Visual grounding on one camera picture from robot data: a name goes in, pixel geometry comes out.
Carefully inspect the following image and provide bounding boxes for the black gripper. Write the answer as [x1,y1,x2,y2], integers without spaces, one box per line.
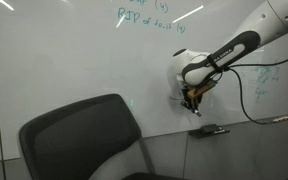
[181,88,202,112]

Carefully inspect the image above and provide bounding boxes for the purple whiteboard marker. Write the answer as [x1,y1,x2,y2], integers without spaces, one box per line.
[194,110,202,117]

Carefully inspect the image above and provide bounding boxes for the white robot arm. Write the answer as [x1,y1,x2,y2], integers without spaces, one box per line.
[172,0,288,113]

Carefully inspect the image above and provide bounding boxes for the black office chair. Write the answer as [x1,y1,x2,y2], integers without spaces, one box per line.
[18,93,185,180]

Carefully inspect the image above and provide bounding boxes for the black whiteboard eraser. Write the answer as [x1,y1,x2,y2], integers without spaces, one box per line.
[201,124,219,134]

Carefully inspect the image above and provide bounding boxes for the wrist camera on wooden mount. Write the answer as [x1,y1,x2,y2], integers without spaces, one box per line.
[187,80,217,99]

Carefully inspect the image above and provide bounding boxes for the black cable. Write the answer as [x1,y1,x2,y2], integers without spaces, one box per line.
[228,46,288,126]

